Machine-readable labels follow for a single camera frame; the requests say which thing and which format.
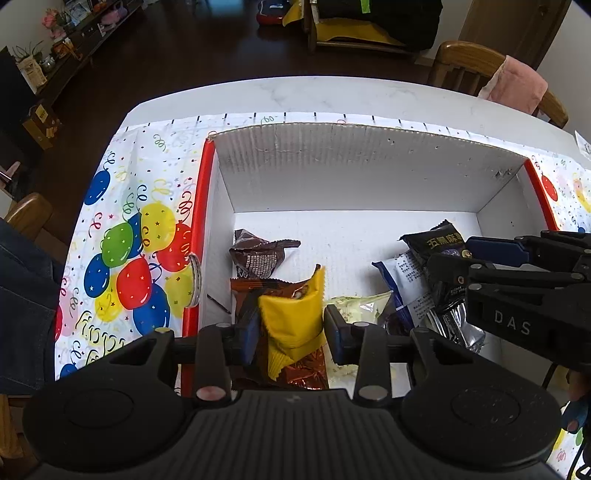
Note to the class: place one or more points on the yellow snack packet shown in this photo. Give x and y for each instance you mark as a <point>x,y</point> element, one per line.
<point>291,318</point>

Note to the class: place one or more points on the white paper slip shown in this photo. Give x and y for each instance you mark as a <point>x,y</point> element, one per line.
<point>584,144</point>

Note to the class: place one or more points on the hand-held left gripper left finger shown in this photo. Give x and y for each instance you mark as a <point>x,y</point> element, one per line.
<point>251,333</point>

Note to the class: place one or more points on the brown cardboard carton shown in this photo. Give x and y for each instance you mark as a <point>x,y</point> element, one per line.
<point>41,127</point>

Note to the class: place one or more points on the dark denim garment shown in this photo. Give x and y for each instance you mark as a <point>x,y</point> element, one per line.
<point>23,300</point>

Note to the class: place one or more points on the pile of dark clothes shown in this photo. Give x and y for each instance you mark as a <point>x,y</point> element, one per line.
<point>383,23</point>

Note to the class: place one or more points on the red cardboard box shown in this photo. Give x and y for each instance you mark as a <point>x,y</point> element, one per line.
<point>346,184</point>

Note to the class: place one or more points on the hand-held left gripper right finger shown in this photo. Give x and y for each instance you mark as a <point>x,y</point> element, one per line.
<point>334,333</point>

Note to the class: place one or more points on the blue and white snack packet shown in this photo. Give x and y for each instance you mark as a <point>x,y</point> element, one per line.
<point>408,281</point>

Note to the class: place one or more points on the black snack packet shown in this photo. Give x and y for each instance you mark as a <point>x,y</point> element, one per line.
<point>434,242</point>

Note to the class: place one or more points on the pink cloth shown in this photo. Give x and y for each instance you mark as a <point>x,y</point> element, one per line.
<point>517,83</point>

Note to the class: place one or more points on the dark shelf unit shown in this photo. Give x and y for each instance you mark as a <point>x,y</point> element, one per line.
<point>78,46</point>

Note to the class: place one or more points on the pale snack packet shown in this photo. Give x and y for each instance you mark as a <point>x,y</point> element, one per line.
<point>364,307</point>

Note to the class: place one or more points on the shiny brown snack packet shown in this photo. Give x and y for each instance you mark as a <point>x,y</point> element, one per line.
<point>300,371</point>

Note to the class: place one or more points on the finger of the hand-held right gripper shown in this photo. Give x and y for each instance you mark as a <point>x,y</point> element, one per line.
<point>445,279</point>
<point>496,250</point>

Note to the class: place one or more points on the balloon print tablecloth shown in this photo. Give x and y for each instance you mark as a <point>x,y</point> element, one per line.
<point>120,184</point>

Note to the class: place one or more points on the silver foil snack packet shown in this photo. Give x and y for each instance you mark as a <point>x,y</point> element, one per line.
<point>461,330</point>

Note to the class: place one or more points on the dark brown chocolate packet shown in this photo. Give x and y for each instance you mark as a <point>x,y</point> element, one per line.
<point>258,261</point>

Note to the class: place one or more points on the wooden door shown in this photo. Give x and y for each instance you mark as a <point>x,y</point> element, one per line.
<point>517,27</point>

